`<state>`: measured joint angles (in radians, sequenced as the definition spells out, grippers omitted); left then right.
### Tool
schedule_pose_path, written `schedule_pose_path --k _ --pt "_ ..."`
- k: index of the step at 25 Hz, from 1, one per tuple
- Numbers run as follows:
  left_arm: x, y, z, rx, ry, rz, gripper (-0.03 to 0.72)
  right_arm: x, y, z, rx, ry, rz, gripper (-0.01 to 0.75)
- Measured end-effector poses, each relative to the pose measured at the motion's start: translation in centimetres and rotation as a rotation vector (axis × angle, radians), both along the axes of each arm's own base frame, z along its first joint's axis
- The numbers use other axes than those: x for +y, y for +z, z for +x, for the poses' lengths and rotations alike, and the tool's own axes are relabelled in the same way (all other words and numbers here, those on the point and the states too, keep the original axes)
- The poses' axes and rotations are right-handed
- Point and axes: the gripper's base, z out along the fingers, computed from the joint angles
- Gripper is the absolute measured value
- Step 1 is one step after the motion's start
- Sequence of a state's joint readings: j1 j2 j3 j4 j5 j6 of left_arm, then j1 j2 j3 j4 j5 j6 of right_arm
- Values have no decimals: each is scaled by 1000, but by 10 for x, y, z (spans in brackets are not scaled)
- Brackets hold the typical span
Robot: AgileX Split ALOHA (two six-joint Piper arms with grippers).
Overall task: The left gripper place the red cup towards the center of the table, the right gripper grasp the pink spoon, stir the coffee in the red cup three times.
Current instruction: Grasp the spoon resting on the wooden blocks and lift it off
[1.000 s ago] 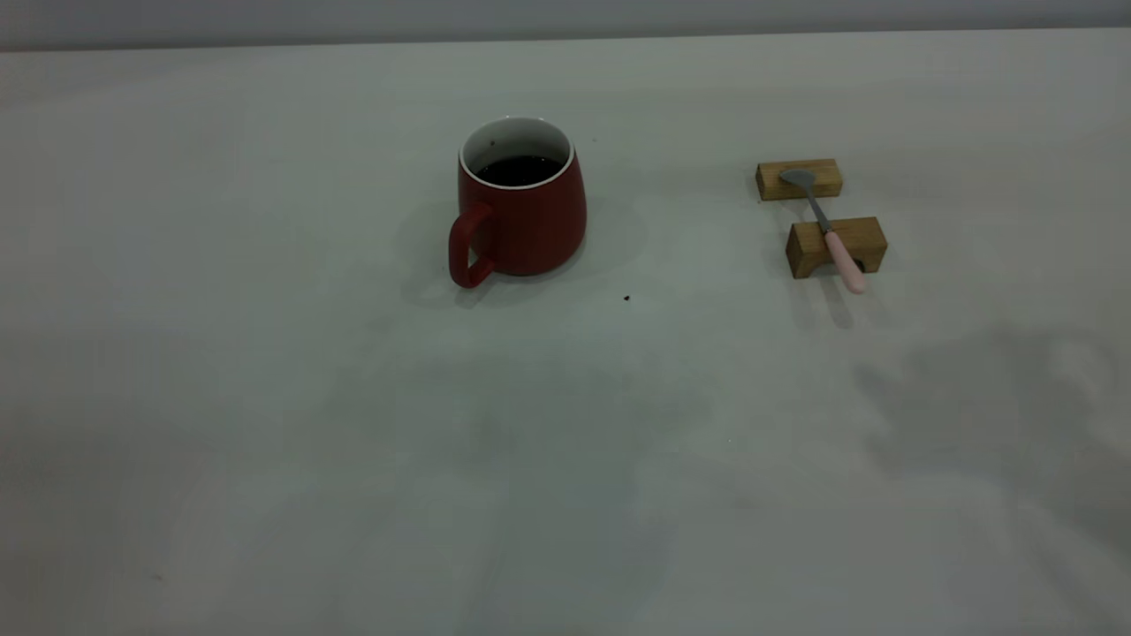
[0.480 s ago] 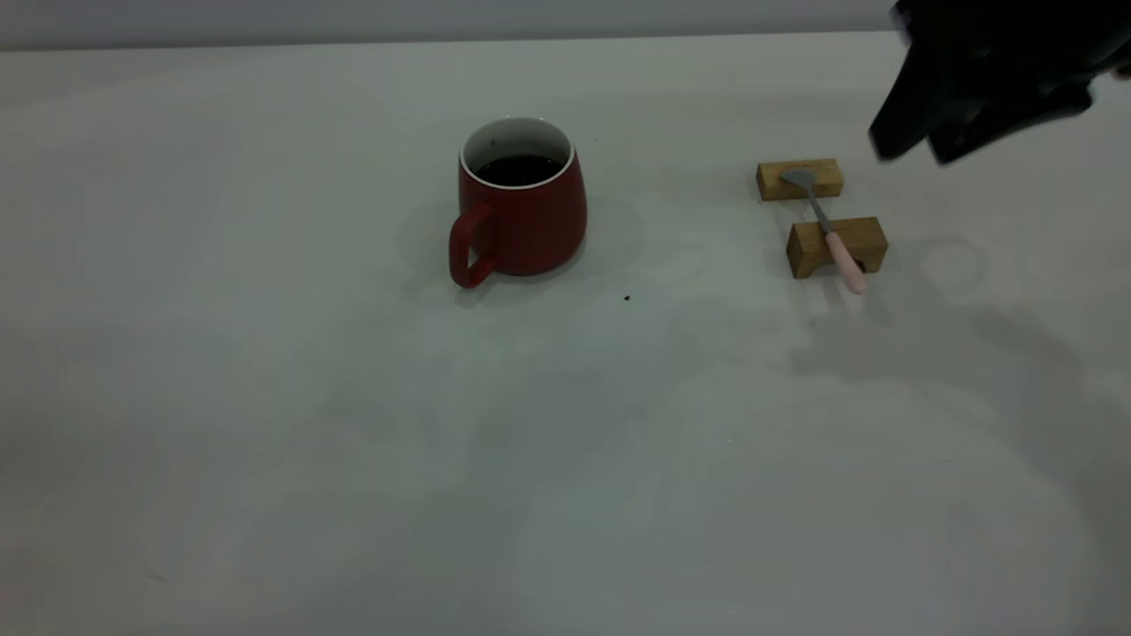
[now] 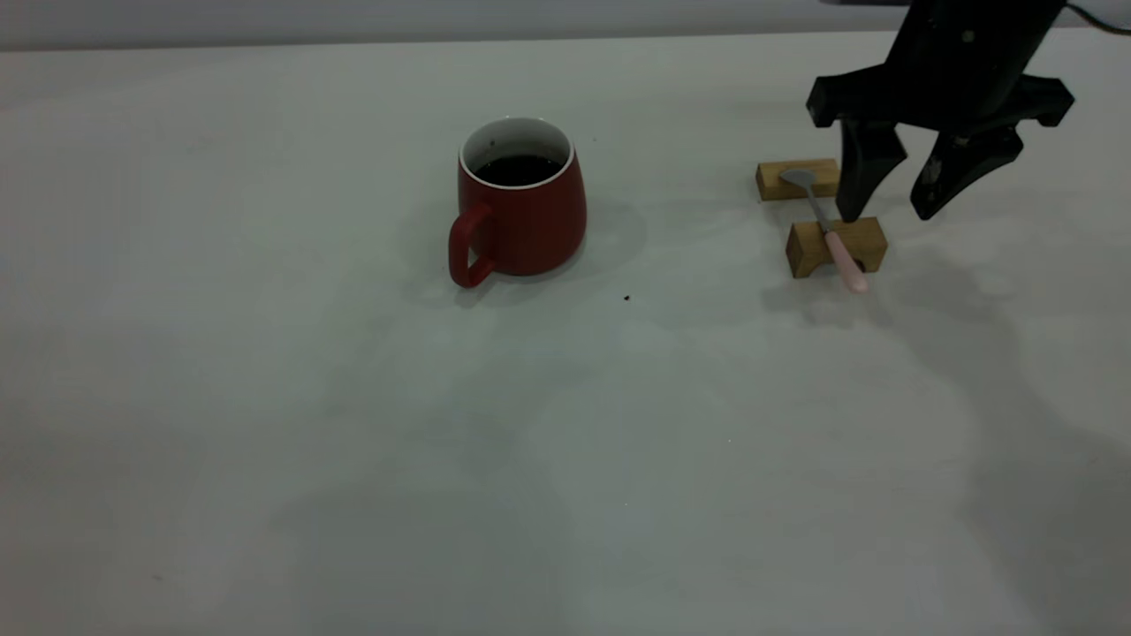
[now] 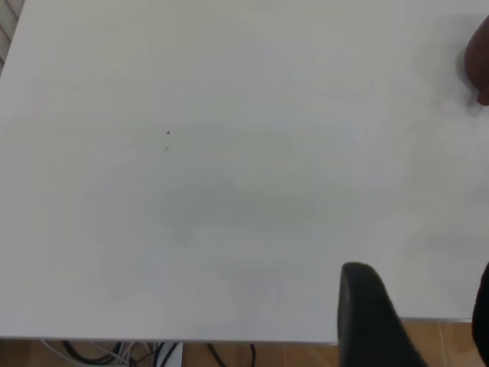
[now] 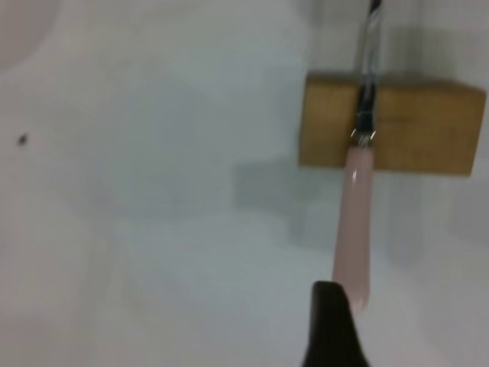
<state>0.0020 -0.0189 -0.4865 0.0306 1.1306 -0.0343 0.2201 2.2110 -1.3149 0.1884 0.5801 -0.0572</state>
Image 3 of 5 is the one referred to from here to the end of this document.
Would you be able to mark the red ceramic mug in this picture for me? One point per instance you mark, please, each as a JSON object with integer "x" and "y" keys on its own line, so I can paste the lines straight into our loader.
{"x": 530, "y": 225}

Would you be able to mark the flat wooden block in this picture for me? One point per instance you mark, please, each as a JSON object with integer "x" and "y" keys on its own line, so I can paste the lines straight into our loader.
{"x": 773, "y": 181}

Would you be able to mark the arched wooden block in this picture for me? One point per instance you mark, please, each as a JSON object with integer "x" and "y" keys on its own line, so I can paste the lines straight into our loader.
{"x": 866, "y": 243}

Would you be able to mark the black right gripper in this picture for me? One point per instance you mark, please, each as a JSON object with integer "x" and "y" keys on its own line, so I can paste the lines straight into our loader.
{"x": 959, "y": 71}

